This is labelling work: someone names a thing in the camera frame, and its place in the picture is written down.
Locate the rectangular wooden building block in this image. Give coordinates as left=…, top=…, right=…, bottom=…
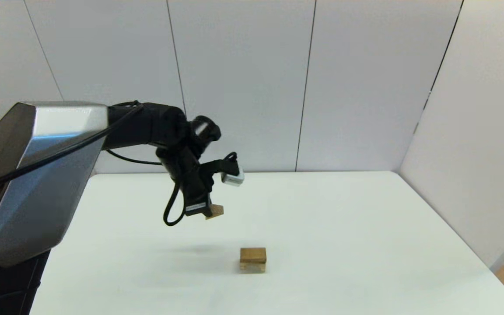
left=240, top=248, right=267, bottom=264

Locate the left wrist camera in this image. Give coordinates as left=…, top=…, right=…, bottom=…
left=204, top=151, right=245, bottom=187

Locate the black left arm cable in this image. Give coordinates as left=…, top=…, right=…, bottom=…
left=0, top=101, right=191, bottom=227

